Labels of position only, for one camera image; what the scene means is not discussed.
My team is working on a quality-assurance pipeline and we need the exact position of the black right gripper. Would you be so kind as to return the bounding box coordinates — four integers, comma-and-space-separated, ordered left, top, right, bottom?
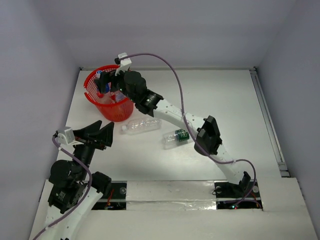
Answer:
95, 64, 138, 103

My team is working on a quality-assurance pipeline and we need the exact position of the blue label clear bottle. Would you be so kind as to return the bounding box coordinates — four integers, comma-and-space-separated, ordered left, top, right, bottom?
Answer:
94, 71, 111, 94

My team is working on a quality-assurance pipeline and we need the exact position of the green label clear bottle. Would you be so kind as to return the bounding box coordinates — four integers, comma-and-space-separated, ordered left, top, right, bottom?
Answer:
162, 129, 190, 150

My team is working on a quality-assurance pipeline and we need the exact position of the red cap clear bottle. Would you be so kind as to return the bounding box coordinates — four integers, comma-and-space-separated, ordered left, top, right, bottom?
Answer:
97, 91, 117, 105

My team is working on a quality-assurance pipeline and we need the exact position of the purple label small bottle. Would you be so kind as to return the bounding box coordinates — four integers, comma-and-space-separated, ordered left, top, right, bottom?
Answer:
115, 91, 126, 103

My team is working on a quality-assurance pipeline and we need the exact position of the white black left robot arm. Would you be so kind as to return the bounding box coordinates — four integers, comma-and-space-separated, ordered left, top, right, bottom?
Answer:
35, 120, 115, 240

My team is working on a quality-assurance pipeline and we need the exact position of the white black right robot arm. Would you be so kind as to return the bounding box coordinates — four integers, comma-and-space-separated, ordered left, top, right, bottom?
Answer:
94, 70, 251, 196

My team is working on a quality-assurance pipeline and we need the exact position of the red mesh plastic basket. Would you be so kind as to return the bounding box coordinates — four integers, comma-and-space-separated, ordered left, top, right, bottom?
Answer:
83, 64, 134, 122

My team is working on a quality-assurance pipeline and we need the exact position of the clear unlabelled plastic bottle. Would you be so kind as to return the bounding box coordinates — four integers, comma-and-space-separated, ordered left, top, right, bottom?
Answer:
121, 117, 162, 135

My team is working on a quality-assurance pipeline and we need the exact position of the silver foil tape strip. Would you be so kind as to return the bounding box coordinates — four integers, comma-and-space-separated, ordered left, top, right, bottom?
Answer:
125, 180, 217, 211

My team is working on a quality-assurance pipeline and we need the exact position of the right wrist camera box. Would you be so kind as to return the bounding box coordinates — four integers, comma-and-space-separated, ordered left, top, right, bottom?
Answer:
114, 52, 132, 76

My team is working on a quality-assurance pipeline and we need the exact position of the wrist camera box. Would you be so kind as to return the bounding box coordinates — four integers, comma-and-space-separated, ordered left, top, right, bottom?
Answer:
52, 126, 78, 146
114, 52, 132, 76

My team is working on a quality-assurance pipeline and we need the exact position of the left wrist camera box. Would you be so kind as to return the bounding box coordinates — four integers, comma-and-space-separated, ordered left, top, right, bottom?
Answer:
52, 126, 78, 146

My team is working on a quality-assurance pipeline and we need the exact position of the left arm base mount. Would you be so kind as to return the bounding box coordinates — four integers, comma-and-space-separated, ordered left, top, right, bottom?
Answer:
92, 181, 127, 211

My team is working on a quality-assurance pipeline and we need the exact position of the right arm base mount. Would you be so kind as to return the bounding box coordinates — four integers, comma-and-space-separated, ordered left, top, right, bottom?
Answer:
211, 171, 263, 210

